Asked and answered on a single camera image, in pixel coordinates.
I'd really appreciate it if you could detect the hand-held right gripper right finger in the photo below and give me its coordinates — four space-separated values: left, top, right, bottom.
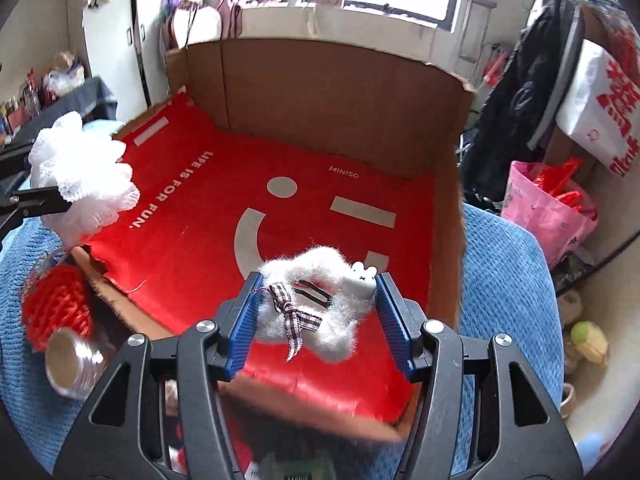
374 272 586 480

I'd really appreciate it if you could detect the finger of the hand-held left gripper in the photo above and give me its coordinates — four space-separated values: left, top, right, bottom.
0 142 37 173
0 185 73 228

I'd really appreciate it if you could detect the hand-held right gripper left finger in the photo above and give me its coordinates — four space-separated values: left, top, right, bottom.
52 271 266 480

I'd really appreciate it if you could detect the white mesh bath pouf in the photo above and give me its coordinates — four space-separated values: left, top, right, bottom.
27 111 138 241

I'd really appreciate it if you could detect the red foam net sleeve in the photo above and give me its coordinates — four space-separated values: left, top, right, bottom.
21 265 93 353

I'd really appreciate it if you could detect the brown cardboard box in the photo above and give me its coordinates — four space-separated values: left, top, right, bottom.
70 37 476 443

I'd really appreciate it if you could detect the cluster of small bottles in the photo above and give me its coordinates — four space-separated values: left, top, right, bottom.
0 50 86 136

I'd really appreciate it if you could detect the table with dark cloth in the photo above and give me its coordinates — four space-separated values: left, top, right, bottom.
0 76 118 146

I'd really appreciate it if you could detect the blue knitted blanket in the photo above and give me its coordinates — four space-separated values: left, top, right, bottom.
0 120 566 480

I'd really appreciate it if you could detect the white wardrobe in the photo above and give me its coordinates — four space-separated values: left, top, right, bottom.
82 0 171 121

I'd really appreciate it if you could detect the clear jar with silver lid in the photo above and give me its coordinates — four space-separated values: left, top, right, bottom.
44 320 111 401

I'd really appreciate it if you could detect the pink plastic bag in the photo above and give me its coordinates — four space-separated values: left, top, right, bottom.
501 160 598 268

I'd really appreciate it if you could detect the yellow green plush toy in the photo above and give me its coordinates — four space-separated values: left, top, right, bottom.
570 321 610 365

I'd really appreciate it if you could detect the red plastic bag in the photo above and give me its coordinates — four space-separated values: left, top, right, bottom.
531 157 598 213

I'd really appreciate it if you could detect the black hanging jacket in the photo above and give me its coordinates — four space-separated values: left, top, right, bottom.
462 0 586 201

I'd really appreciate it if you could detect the pink curtain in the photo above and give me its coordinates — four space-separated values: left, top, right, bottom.
214 0 271 41

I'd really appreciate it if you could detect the white bag with red print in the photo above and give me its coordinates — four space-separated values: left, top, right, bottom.
555 37 640 178

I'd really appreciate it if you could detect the white metal rack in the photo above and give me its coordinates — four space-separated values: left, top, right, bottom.
457 0 497 86

